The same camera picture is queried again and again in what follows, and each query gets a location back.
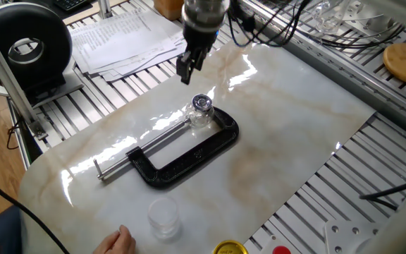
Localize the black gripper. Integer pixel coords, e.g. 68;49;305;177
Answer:
176;24;221;86

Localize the silver metal jar lid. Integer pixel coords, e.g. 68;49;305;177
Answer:
191;93;214;111

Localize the small clear glass jar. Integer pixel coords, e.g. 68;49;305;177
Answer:
185;104;216;130

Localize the black C-clamp with steel screw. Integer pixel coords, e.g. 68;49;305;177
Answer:
92;105;240;190

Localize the glass jar with gold lid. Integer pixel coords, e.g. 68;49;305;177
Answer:
212;239;250;254

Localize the clear plastic jar white lid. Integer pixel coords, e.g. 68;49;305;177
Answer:
147;196;182;241

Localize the person's right hand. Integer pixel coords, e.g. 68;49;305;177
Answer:
92;224;137;254

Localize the tan wooden block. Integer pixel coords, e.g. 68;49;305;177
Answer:
152;0;185;21

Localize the stack of printed papers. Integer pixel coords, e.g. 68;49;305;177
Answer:
68;7;189;83

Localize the black computer keyboard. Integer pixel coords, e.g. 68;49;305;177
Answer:
53;0;93;12

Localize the clear glass container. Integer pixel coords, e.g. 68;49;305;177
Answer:
310;0;387;35

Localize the aluminium profile beam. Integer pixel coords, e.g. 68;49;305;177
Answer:
0;13;48;141

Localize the white box with red button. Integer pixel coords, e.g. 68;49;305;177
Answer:
259;234;293;254

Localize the round wooden disc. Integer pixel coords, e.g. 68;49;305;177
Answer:
382;42;406;87

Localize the person in green jacket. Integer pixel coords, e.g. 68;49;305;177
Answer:
0;167;70;254

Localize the white mounting plate with holes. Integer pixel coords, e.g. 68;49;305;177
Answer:
324;220;390;254

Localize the thin blue cable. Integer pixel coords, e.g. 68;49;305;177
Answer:
227;12;260;49

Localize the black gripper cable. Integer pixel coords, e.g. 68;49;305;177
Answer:
226;0;313;49

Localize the short silver metal post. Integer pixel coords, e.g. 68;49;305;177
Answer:
96;0;115;20

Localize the aluminium table frame rail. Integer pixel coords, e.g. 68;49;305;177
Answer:
240;0;406;133

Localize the black cable bundle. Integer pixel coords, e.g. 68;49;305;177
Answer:
315;23;406;49

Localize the black cable pair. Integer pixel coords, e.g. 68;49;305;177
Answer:
359;181;406;212

